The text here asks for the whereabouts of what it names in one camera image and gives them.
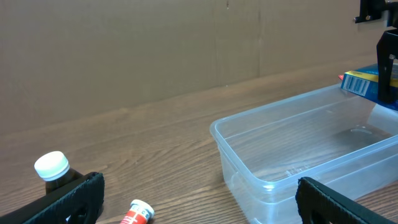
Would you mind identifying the dark brown medicine bottle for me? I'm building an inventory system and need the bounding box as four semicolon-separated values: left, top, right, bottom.
34;151;83;194

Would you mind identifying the orange tablet tube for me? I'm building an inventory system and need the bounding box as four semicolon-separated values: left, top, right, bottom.
120;199;155;224

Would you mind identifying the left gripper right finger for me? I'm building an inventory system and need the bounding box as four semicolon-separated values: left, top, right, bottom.
295;177;395;224

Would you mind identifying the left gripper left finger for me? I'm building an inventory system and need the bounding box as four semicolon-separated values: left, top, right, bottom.
1;172;105;224

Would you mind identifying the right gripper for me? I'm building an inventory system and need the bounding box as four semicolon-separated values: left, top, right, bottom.
354;0;397;103

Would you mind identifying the blue VapoDrops box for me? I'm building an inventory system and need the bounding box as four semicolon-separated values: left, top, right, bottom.
341;63;397;111

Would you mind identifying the clear plastic container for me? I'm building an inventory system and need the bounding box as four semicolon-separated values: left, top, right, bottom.
210;85;397;223

